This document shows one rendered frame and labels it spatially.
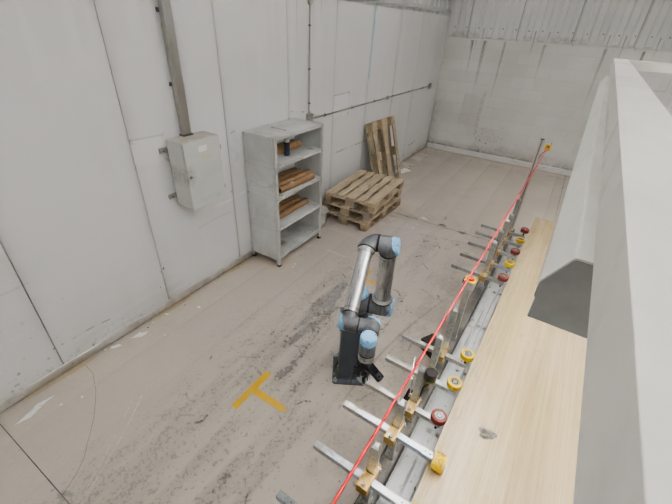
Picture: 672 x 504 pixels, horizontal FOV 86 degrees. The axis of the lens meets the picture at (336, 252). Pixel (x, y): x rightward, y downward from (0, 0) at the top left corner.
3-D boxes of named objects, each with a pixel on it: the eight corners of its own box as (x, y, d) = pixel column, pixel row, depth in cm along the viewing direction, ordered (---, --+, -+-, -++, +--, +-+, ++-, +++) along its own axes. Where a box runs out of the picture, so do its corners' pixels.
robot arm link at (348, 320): (361, 227, 232) (335, 324, 197) (380, 230, 230) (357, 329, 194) (361, 237, 242) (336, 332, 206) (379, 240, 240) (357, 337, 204)
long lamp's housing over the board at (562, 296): (524, 315, 39) (552, 252, 34) (596, 89, 212) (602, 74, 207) (662, 368, 33) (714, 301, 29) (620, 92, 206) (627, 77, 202)
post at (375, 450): (360, 503, 169) (370, 445, 143) (364, 496, 171) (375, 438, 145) (367, 508, 167) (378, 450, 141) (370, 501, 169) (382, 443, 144)
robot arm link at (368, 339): (379, 330, 191) (376, 344, 183) (376, 347, 198) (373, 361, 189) (362, 326, 193) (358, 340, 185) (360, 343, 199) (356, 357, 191)
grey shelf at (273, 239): (252, 255, 462) (241, 131, 380) (295, 228, 528) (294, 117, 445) (279, 267, 443) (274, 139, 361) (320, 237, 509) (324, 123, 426)
